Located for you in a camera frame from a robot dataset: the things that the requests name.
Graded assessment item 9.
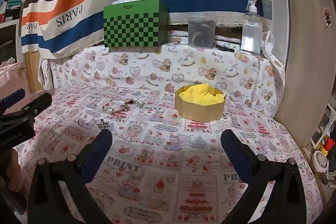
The round white tin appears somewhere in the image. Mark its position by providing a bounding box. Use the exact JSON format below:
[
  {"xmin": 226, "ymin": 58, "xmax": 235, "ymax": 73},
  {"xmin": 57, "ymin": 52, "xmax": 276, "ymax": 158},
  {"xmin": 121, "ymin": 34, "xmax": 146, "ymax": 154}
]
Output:
[{"xmin": 313, "ymin": 149, "xmax": 329, "ymax": 169}]

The person's left hand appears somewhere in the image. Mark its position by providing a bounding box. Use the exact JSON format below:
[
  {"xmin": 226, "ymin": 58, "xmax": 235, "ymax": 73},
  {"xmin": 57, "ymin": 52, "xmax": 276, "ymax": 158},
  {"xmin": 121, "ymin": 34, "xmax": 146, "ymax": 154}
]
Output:
[{"xmin": 0, "ymin": 150, "xmax": 23, "ymax": 192}]

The silver bangle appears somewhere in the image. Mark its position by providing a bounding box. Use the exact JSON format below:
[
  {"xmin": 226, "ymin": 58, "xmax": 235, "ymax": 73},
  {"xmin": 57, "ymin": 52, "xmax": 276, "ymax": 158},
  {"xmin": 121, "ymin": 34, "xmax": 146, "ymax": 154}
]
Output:
[{"xmin": 102, "ymin": 98, "xmax": 127, "ymax": 113}]

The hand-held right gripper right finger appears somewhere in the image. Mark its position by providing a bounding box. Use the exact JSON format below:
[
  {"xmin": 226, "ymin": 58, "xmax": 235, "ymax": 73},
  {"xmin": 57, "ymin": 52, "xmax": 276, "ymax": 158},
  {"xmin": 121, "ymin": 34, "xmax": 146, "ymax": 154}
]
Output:
[{"xmin": 220, "ymin": 129, "xmax": 309, "ymax": 224}]

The yellow cloth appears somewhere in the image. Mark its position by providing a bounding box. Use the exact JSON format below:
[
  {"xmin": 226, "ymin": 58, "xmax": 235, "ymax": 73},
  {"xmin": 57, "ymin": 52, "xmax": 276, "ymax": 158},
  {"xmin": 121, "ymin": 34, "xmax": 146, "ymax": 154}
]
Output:
[{"xmin": 178, "ymin": 84, "xmax": 224, "ymax": 103}]

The pink cloth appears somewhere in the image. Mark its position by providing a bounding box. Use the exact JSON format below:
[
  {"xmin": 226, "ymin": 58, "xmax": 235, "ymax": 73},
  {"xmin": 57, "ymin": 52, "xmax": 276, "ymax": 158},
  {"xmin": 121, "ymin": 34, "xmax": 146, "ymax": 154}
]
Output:
[{"xmin": 0, "ymin": 61, "xmax": 27, "ymax": 114}]

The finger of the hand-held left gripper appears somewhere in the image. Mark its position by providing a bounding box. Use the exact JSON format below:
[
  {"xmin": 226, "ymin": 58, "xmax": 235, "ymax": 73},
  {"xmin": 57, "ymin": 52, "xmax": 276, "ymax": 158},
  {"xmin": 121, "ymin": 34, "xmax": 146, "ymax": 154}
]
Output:
[
  {"xmin": 0, "ymin": 93, "xmax": 53, "ymax": 126},
  {"xmin": 0, "ymin": 89, "xmax": 26, "ymax": 115}
]

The bear printed sheet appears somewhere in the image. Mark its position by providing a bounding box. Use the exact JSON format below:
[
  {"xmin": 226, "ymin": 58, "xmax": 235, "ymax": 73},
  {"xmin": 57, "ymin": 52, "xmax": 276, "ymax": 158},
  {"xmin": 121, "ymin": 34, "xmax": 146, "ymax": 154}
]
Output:
[{"xmin": 39, "ymin": 31, "xmax": 286, "ymax": 119}]

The red yellow toy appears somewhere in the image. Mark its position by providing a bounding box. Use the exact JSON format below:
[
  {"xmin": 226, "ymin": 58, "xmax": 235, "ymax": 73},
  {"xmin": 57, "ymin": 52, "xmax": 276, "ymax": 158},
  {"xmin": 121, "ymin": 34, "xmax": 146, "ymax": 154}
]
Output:
[{"xmin": 319, "ymin": 138, "xmax": 336, "ymax": 154}]

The wall of picture cards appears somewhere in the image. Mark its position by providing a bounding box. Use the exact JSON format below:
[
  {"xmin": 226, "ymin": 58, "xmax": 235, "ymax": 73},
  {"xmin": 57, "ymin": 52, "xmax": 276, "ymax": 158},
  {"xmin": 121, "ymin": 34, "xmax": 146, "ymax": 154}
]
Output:
[{"xmin": 0, "ymin": 0, "xmax": 28, "ymax": 64}]

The gold octagonal box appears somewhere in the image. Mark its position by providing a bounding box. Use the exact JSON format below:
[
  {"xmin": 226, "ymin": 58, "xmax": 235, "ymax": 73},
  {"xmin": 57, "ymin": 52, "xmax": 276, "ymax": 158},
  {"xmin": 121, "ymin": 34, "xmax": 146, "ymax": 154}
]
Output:
[{"xmin": 175, "ymin": 84, "xmax": 227, "ymax": 122}]

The wooden post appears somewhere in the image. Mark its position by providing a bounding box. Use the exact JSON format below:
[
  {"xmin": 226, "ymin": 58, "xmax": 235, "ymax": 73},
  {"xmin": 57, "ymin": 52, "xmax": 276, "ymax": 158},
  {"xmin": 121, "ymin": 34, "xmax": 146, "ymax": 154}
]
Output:
[{"xmin": 24, "ymin": 50, "xmax": 44, "ymax": 94}]

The printed blanket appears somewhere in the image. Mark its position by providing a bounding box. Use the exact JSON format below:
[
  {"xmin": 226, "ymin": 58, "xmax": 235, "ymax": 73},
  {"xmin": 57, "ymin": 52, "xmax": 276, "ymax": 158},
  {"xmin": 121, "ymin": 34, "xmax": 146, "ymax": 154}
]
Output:
[{"xmin": 13, "ymin": 85, "xmax": 323, "ymax": 224}]

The green checkered tissue box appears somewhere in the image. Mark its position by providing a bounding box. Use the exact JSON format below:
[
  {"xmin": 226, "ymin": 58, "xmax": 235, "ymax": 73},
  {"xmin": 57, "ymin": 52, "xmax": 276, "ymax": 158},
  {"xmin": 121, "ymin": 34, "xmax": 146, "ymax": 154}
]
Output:
[{"xmin": 103, "ymin": 0, "xmax": 170, "ymax": 48}]

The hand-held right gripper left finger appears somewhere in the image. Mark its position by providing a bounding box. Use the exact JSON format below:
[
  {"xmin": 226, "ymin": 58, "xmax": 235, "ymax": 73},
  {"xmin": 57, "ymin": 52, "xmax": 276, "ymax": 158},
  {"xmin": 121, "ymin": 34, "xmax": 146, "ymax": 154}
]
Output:
[{"xmin": 28, "ymin": 129, "xmax": 113, "ymax": 224}]

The clear spray bottle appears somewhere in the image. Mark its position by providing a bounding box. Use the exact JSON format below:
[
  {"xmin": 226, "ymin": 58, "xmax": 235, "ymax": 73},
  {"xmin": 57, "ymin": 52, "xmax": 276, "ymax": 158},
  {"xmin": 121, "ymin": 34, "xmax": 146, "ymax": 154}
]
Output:
[{"xmin": 240, "ymin": 0, "xmax": 264, "ymax": 56}]

